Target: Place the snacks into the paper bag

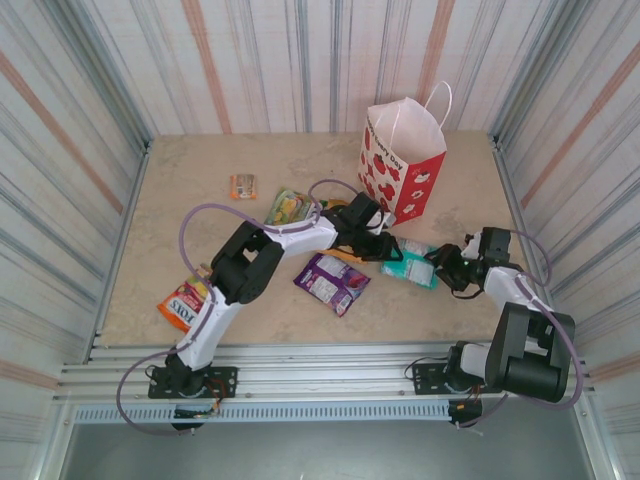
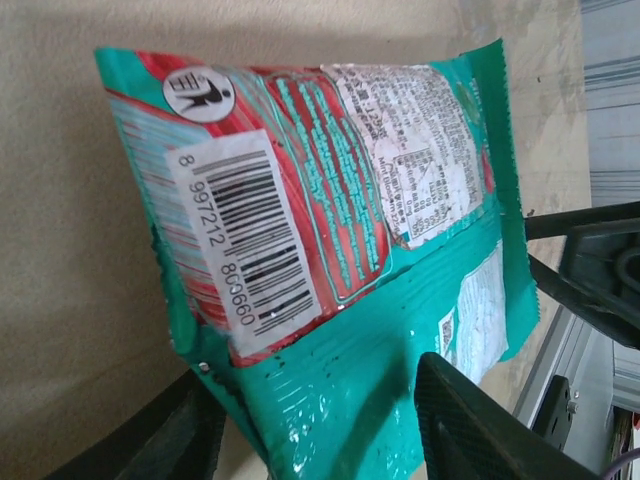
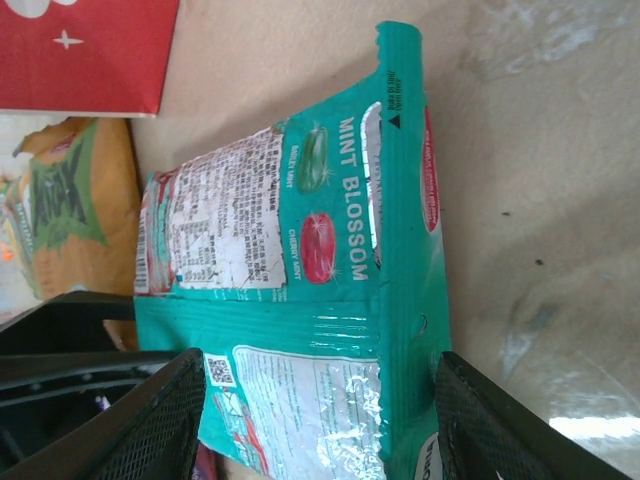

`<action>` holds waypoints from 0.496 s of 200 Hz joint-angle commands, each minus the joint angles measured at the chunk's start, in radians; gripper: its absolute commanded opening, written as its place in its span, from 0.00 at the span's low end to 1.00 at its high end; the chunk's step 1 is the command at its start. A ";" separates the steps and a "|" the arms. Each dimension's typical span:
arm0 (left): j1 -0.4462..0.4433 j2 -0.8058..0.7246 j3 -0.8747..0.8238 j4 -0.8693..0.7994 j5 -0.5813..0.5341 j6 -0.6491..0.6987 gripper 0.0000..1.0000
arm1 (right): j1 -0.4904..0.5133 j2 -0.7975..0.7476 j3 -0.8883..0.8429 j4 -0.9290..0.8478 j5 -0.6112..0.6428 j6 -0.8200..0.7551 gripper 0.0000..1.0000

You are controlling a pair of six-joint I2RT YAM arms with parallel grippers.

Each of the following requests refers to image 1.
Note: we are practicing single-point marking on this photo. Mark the teal and white snack packet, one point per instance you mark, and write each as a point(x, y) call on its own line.
point(410, 272)

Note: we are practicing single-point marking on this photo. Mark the purple snack bag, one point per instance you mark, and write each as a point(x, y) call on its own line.
point(330, 282)

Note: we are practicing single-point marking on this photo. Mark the green and yellow candy bag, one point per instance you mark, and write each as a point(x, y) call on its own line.
point(287, 206)

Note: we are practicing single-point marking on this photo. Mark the orange snack bar packet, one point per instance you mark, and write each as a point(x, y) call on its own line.
point(243, 186)

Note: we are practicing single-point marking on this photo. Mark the orange Fox's candy bag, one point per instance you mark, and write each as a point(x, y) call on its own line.
point(180, 307)

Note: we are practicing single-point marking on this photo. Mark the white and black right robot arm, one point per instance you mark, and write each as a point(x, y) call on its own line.
point(505, 290)

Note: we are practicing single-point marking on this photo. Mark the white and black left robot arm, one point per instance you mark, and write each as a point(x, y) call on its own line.
point(300, 240)

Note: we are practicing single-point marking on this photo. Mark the red and white paper bag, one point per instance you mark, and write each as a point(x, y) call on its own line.
point(380, 170)

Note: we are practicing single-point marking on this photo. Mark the aluminium side rail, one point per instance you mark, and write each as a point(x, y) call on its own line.
point(119, 250)
point(514, 200)

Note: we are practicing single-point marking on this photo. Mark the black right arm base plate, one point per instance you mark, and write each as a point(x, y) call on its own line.
point(425, 377)

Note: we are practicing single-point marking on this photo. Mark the aluminium rail frame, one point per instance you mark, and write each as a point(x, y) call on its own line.
point(325, 370)

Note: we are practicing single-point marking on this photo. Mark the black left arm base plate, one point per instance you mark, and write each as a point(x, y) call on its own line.
point(225, 382)

